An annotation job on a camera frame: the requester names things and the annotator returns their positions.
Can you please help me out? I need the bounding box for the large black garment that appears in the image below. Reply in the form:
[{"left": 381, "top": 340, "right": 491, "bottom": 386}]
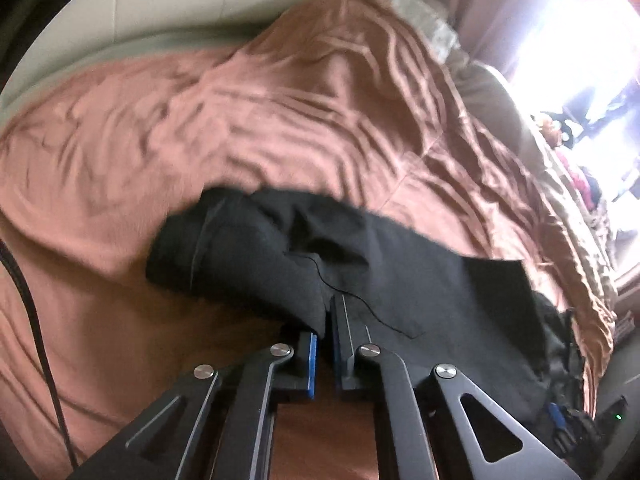
[{"left": 145, "top": 188, "right": 585, "bottom": 425}]

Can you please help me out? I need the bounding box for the cream padded headboard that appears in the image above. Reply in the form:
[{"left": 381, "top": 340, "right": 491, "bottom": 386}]
[{"left": 29, "top": 0, "right": 381, "bottom": 61}]

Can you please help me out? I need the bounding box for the black cable left camera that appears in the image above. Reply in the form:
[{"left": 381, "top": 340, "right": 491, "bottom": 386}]
[{"left": 0, "top": 238, "right": 80, "bottom": 470}]

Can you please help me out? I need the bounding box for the clothes clutter on windowsill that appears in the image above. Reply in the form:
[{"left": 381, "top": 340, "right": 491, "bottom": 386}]
[{"left": 532, "top": 113, "right": 615, "bottom": 214}]

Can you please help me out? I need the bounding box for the beige duvet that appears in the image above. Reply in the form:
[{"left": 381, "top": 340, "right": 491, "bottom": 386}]
[{"left": 446, "top": 50, "right": 617, "bottom": 309}]

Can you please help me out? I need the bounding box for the pink curtain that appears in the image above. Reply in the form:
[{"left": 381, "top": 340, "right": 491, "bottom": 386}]
[{"left": 439, "top": 0, "right": 622, "bottom": 76}]

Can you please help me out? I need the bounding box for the rust brown bed sheet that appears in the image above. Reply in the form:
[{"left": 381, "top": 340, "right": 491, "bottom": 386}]
[{"left": 1, "top": 0, "right": 613, "bottom": 479}]

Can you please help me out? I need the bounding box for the light patterned pillow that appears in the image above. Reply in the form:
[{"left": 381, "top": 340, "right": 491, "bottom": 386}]
[{"left": 383, "top": 0, "right": 459, "bottom": 64}]

